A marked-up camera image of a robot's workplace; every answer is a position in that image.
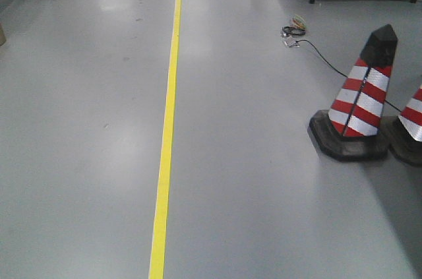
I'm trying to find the red white traffic cone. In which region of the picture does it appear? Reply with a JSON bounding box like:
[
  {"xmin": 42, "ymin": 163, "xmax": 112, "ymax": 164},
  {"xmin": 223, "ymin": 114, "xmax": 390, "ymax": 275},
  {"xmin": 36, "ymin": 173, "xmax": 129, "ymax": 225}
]
[{"xmin": 309, "ymin": 24, "xmax": 398, "ymax": 161}]

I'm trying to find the black floor cable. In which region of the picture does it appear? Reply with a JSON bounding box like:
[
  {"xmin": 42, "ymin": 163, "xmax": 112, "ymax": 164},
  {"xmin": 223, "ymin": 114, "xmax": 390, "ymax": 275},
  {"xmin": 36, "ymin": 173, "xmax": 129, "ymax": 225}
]
[{"xmin": 296, "ymin": 39, "xmax": 403, "ymax": 113}]

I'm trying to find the floor socket with cables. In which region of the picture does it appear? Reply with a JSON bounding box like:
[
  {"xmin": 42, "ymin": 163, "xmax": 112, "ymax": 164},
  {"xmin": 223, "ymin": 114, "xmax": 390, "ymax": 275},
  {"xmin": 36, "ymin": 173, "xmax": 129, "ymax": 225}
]
[{"xmin": 280, "ymin": 15, "xmax": 307, "ymax": 48}]

